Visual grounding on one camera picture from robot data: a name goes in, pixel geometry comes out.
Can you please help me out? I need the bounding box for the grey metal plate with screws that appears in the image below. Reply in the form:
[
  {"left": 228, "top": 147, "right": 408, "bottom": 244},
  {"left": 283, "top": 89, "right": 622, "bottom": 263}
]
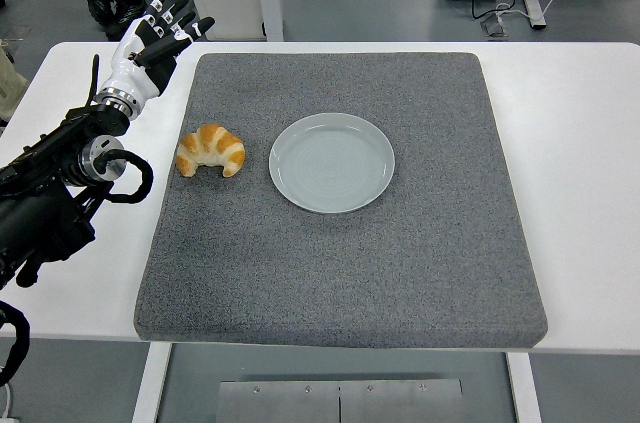
[{"left": 218, "top": 378, "right": 465, "bottom": 423}]

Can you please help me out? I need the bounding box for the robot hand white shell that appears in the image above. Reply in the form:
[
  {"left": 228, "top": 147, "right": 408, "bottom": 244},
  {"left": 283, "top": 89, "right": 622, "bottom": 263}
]
[{"left": 97, "top": 0, "right": 217, "bottom": 101}]

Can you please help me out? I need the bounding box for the white table leg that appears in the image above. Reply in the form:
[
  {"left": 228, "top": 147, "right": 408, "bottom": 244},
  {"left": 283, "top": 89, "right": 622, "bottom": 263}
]
[
  {"left": 504, "top": 351, "right": 544, "bottom": 423},
  {"left": 130, "top": 341, "right": 174, "bottom": 423}
]

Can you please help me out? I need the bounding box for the round pale grey plate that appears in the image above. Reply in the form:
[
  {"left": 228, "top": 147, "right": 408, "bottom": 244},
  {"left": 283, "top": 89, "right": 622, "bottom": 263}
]
[{"left": 268, "top": 112, "right": 396, "bottom": 215}]

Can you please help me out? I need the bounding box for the short white cable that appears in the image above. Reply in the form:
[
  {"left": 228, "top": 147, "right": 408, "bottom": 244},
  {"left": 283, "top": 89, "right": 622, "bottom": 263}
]
[{"left": 0, "top": 381, "right": 21, "bottom": 423}]

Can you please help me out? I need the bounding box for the golden croissant bread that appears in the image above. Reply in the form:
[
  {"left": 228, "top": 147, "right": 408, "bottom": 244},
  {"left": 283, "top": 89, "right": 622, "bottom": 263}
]
[{"left": 176, "top": 123, "right": 247, "bottom": 178}]

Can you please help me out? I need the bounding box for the grey speckled mat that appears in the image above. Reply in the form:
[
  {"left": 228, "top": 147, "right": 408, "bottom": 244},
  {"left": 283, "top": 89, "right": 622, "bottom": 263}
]
[{"left": 133, "top": 52, "right": 549, "bottom": 350}]

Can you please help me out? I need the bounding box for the beige bag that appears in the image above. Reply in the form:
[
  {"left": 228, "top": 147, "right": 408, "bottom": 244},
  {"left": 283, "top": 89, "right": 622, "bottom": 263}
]
[{"left": 0, "top": 37, "right": 29, "bottom": 124}]

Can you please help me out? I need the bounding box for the grey floor socket box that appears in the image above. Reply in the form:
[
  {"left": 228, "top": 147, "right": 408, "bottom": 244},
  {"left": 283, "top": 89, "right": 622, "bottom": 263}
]
[{"left": 480, "top": 12, "right": 511, "bottom": 39}]

